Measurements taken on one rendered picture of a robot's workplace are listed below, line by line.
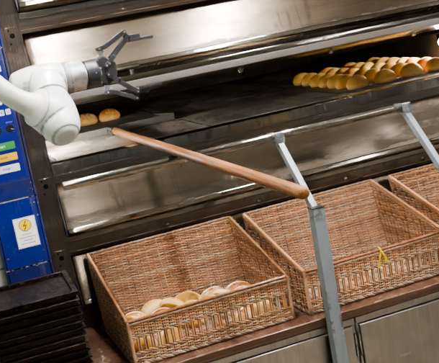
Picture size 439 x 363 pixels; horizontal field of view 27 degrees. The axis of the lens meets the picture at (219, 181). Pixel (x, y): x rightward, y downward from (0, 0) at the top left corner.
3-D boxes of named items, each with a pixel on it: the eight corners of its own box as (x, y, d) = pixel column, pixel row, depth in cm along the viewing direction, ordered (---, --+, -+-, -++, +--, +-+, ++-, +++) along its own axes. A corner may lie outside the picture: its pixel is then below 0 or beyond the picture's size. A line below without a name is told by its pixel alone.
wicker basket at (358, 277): (251, 283, 338) (238, 212, 332) (381, 245, 356) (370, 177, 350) (309, 317, 293) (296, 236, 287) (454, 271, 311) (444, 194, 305)
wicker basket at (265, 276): (98, 326, 321) (83, 253, 315) (243, 284, 338) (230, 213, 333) (133, 370, 276) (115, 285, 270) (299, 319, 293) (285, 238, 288)
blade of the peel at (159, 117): (175, 119, 373) (173, 112, 372) (44, 148, 356) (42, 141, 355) (150, 114, 406) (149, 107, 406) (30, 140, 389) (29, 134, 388)
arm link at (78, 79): (65, 93, 258) (85, 89, 260) (71, 94, 249) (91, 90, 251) (58, 62, 256) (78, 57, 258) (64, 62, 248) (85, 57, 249)
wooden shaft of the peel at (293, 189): (312, 198, 197) (310, 185, 197) (300, 202, 197) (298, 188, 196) (119, 133, 356) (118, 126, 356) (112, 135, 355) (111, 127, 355)
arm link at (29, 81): (60, 82, 260) (73, 110, 251) (6, 93, 255) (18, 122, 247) (57, 52, 252) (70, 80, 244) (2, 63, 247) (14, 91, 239)
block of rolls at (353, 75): (290, 86, 417) (288, 74, 416) (381, 66, 431) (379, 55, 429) (351, 91, 360) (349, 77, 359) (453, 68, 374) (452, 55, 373)
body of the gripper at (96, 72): (78, 59, 257) (109, 53, 260) (84, 88, 259) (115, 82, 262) (83, 59, 250) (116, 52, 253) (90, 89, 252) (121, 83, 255)
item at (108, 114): (101, 122, 408) (98, 111, 407) (98, 122, 415) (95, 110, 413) (121, 118, 411) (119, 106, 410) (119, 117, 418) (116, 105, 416)
